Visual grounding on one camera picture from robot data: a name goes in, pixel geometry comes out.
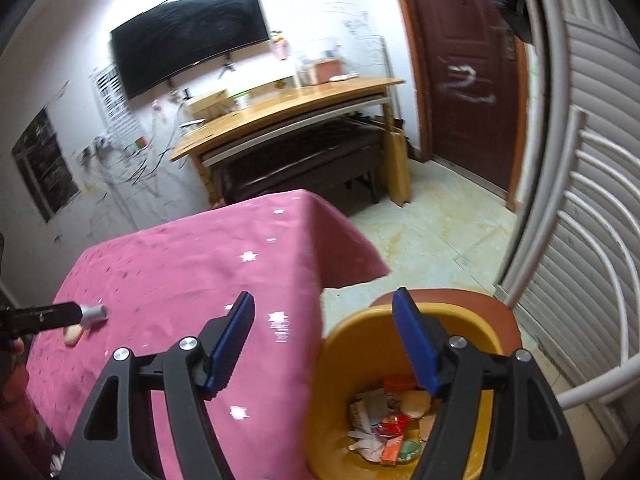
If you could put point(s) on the black hanging bag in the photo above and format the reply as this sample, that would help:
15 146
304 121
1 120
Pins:
515 5

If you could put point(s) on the white slatted shutter door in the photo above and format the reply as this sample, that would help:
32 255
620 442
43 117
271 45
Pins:
600 110

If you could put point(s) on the dark brown bench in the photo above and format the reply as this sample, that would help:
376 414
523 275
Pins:
300 155

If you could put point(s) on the wooden desk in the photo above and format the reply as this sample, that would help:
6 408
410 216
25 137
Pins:
300 100

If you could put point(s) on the white chair with red seat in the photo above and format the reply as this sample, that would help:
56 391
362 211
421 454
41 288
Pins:
530 185

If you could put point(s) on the red box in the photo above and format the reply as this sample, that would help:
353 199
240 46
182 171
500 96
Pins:
328 72

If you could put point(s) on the white power strip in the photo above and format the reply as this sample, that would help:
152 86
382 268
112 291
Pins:
97 144

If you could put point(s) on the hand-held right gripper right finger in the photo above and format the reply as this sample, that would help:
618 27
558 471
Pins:
415 340

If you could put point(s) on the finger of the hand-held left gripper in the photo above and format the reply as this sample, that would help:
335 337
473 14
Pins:
50 316

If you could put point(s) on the small beige snack piece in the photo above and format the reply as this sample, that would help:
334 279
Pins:
74 336

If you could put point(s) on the white wall chart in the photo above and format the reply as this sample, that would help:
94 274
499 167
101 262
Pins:
117 105

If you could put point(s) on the dark red door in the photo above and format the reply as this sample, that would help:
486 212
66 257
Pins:
460 35

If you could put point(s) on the cardboard box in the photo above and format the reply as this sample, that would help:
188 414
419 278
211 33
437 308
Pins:
207 101

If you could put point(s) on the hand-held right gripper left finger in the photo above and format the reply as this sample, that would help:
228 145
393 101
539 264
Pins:
230 340

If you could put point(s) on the dark wall poster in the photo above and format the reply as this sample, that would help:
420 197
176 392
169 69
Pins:
45 165

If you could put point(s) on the pink star-print tablecloth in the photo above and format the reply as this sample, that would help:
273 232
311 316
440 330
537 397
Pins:
200 260

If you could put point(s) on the pile of wrappers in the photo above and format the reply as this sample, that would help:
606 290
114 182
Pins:
390 425

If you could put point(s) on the yellow plastic basin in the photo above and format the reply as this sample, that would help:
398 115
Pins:
360 350

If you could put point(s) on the black wall television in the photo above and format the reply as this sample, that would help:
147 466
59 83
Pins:
190 30

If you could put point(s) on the green white container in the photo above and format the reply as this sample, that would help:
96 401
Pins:
242 101

